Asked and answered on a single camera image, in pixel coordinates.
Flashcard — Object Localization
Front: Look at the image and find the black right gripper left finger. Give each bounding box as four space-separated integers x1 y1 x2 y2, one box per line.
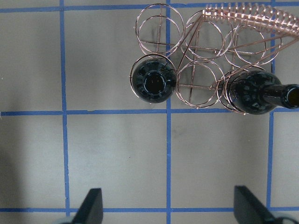
72 188 103 224

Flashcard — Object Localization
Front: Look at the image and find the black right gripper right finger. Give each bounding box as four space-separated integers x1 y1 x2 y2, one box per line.
234 186 275 224

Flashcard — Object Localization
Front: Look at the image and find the dark wine bottle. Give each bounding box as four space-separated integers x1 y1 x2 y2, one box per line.
227 70 299 115
131 59 177 103

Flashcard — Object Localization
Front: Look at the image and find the copper wire bottle basket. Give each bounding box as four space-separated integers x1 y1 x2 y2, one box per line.
129 3 299 115

